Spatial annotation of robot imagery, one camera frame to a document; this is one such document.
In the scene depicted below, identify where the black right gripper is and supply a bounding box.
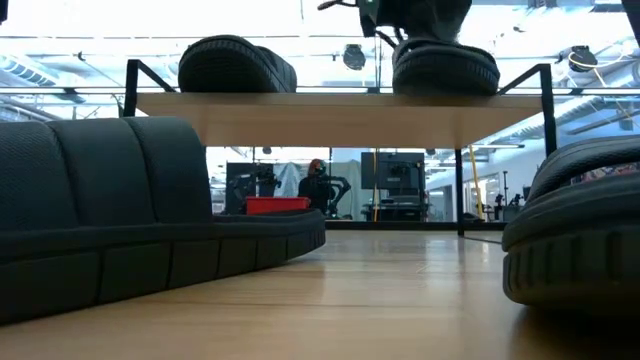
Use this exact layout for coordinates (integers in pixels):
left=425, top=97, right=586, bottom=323
left=357, top=0, right=474, bottom=44

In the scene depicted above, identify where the black foam slide sandal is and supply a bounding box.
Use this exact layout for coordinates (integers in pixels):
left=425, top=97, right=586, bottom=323
left=392, top=38, right=501, bottom=97
left=0, top=116, right=327, bottom=326
left=178, top=34, right=298, bottom=94
left=502, top=135, right=640, bottom=321

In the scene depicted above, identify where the person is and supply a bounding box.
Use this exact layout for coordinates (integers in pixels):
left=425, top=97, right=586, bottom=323
left=298, top=158, right=334, bottom=215

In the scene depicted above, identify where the grey cover cloth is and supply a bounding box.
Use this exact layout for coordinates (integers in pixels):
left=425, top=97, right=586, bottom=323
left=273, top=160, right=362, bottom=221

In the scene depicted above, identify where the red plastic bin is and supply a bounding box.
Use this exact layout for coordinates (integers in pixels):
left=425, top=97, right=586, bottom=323
left=245, top=196, right=312, bottom=216

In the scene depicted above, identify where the colourful patchwork quilt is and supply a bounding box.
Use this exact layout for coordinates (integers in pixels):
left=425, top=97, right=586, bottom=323
left=572, top=162, right=640, bottom=184

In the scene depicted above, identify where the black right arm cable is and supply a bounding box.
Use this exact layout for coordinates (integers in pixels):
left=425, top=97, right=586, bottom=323
left=317, top=0, right=361, bottom=12

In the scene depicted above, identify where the wooden shelf black metal frame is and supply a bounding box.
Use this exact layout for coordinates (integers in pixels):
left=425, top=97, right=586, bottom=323
left=123, top=58, right=559, bottom=237

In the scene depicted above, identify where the black ceiling spotlight yellow cable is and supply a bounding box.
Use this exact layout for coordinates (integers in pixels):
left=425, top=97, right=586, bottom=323
left=566, top=44, right=640, bottom=97

